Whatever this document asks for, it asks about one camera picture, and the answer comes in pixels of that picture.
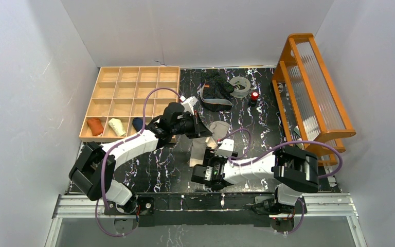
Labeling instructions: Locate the grey beige underwear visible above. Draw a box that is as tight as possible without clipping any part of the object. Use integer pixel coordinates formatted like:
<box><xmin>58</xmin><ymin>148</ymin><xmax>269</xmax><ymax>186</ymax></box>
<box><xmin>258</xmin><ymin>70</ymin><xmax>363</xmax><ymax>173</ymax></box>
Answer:
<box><xmin>189</xmin><ymin>121</ymin><xmax>230</xmax><ymax>168</ymax></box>

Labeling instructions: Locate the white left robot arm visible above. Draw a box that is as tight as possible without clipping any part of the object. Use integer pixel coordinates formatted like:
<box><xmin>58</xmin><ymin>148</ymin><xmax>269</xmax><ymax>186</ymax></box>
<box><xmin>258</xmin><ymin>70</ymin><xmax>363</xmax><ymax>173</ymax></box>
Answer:
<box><xmin>69</xmin><ymin>102</ymin><xmax>212</xmax><ymax>206</ymax></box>

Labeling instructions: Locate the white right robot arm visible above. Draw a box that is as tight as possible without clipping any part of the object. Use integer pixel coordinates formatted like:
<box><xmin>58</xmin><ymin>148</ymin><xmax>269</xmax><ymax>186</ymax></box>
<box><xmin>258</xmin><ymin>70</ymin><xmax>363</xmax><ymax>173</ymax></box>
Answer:
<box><xmin>191</xmin><ymin>146</ymin><xmax>319</xmax><ymax>215</ymax></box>

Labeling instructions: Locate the black striped underwear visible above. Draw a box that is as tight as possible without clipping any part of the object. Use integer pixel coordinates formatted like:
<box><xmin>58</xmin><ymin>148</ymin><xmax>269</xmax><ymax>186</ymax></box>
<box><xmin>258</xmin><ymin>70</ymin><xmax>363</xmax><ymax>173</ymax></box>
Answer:
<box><xmin>199</xmin><ymin>69</ymin><xmax>235</xmax><ymax>112</ymax></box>

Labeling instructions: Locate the rolled blue underwear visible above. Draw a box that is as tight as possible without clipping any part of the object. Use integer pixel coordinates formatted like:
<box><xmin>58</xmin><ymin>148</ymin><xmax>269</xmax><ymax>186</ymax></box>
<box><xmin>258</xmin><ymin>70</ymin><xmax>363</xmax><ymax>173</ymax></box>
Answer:
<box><xmin>132</xmin><ymin>117</ymin><xmax>143</xmax><ymax>132</ymax></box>

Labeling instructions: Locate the clear tape roll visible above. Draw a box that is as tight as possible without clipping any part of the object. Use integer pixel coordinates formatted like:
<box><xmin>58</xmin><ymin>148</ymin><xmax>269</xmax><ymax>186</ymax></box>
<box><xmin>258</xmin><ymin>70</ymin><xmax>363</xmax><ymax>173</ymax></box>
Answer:
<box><xmin>229</xmin><ymin>76</ymin><xmax>251</xmax><ymax>98</ymax></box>

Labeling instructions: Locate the rolled cream underwear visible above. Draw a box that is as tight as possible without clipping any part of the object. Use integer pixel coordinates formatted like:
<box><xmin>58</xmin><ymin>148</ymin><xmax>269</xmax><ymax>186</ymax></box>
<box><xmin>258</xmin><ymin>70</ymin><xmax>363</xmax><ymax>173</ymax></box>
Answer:
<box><xmin>108</xmin><ymin>118</ymin><xmax>126</xmax><ymax>136</ymax></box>

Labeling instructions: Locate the rolled orange underwear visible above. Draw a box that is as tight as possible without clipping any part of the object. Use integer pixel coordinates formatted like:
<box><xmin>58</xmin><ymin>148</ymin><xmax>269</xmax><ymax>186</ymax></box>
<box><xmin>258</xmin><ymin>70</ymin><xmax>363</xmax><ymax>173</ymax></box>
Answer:
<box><xmin>86</xmin><ymin>117</ymin><xmax>104</xmax><ymax>136</ymax></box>

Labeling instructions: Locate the wooden compartment tray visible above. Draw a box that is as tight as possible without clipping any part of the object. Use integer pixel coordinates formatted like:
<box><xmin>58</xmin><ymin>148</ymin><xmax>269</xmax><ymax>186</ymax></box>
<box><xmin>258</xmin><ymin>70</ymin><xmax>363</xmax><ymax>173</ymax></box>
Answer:
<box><xmin>79</xmin><ymin>66</ymin><xmax>181</xmax><ymax>143</ymax></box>

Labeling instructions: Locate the red small cap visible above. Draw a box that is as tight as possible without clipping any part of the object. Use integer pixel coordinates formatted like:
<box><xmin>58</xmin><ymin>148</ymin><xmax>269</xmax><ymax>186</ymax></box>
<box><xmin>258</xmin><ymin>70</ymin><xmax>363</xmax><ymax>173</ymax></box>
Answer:
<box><xmin>250</xmin><ymin>92</ymin><xmax>260</xmax><ymax>101</ymax></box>

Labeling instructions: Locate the orange wooden rack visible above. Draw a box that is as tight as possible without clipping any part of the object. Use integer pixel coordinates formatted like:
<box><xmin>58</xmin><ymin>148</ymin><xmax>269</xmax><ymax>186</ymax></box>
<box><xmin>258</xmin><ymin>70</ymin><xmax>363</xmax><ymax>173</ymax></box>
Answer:
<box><xmin>272</xmin><ymin>33</ymin><xmax>356</xmax><ymax>153</ymax></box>

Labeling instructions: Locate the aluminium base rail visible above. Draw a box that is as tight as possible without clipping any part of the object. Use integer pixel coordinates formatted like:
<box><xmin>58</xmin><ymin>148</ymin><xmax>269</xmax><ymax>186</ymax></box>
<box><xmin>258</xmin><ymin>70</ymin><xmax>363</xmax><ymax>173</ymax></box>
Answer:
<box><xmin>46</xmin><ymin>192</ymin><xmax>366</xmax><ymax>246</ymax></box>

